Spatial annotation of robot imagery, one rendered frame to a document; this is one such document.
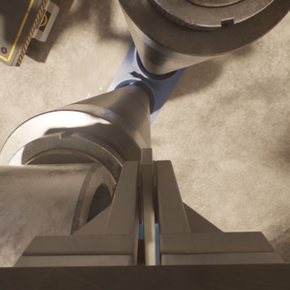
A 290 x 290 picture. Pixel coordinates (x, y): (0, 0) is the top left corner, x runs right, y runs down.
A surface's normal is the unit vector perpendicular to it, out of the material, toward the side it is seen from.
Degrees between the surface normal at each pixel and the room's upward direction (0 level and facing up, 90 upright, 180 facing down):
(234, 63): 0
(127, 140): 0
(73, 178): 82
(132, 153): 0
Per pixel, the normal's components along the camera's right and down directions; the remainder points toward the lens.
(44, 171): -0.04, -0.97
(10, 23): -0.01, 0.30
